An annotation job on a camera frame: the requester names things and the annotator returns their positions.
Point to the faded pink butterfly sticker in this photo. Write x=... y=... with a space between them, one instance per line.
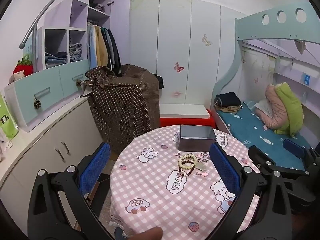
x=176 y=94

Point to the yellow hanging garment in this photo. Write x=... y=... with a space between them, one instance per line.
x=101 y=47

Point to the yellow butterfly sticker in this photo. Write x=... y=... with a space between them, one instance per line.
x=207 y=40

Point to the pink padded jacket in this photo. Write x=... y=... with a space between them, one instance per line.
x=273 y=107

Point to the lilac and white shelf unit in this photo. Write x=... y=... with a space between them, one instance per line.
x=62 y=17

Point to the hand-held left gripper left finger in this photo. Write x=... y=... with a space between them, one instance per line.
x=95 y=167

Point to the grey metal handrail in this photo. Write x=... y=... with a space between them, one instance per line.
x=37 y=22

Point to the folded light jeans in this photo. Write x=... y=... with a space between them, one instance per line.
x=75 y=52

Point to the green paper bag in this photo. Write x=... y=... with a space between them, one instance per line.
x=7 y=120

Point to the clothes on shelf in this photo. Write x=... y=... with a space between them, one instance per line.
x=96 y=5

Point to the folded dark clothes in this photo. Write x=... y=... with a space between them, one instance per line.
x=228 y=99

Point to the pine cone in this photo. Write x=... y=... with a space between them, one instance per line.
x=79 y=83
x=37 y=104

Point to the pink checkered tablecloth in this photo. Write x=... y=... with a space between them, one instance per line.
x=155 y=180

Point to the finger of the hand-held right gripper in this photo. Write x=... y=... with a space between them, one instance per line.
x=260 y=156
x=296 y=148

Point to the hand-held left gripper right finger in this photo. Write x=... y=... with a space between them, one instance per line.
x=223 y=167

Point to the small pink charm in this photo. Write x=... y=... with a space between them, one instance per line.
x=204 y=174

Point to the green quilt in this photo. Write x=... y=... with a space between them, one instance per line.
x=292 y=110

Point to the brown polka-dot cloth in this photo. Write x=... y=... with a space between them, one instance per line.
x=125 y=105

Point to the blue printed bed sheet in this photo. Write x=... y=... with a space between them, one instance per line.
x=250 y=130

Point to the white board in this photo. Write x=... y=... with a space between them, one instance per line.
x=183 y=110

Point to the pink plush toy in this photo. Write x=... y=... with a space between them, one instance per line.
x=16 y=77

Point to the red ottoman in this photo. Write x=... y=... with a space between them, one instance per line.
x=185 y=122

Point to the white wardrobe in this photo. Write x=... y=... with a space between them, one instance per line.
x=175 y=42

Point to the black garment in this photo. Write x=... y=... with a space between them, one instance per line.
x=158 y=81

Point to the mint green drawer unit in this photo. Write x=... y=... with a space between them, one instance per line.
x=30 y=92

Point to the beige low cabinet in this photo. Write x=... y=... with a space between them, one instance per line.
x=50 y=155

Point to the light blue hanging shirt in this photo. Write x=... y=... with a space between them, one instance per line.
x=92 y=47

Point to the red strawberry plush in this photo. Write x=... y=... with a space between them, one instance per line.
x=23 y=66

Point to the pale green jade pendant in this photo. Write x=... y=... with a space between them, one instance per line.
x=200 y=167

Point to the blue tag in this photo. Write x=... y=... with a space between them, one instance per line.
x=306 y=79

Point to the folded beige clothes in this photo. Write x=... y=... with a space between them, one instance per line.
x=228 y=109

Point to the mint green bunk bed frame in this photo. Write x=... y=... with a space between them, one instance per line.
x=250 y=25

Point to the dark hanging jackets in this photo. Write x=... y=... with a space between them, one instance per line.
x=113 y=52

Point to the grey metal tin box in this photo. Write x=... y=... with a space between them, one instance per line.
x=197 y=137

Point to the folded dark jeans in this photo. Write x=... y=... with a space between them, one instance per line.
x=56 y=57

